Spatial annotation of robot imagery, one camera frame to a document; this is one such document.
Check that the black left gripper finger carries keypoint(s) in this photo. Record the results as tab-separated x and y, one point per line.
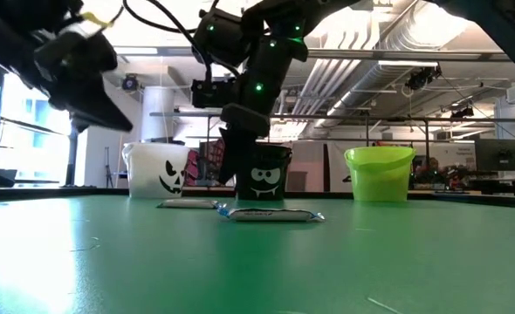
91	104
78	125

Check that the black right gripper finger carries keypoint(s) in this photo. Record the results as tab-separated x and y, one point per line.
223	152
240	152

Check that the white blue-ended candy bar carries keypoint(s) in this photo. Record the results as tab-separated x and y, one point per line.
270	214
187	203

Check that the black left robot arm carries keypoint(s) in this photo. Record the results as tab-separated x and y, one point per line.
13	30

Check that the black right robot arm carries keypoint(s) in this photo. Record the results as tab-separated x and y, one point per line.
266	65

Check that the black halloween bucket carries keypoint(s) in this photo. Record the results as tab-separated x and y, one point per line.
279	168

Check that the green halloween bucket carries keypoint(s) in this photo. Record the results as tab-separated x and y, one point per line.
377	179

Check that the large bright window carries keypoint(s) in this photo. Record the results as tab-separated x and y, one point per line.
22	148

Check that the white pillar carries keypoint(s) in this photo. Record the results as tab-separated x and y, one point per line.
157	118

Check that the white partition panel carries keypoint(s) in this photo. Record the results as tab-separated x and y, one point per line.
314	165

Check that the white jack-o-lantern bucket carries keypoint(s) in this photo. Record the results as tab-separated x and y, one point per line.
148	170

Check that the yellow tape tag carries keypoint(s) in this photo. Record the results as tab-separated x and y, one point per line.
96	19

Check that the white ventilation ducts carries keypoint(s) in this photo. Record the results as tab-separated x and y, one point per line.
340	83

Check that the green table mat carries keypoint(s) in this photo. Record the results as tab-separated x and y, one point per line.
109	288

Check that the dark background monitor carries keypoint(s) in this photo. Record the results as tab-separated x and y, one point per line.
499	154

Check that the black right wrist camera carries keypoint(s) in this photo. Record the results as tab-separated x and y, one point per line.
214	93

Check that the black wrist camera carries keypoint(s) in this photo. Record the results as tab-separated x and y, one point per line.
214	93
83	50

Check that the black ceiling camera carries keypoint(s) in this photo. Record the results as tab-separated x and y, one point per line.
130	83

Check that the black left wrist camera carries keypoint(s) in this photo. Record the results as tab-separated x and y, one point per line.
83	50

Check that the black metal rack frame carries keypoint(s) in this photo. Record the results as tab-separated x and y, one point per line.
371	117

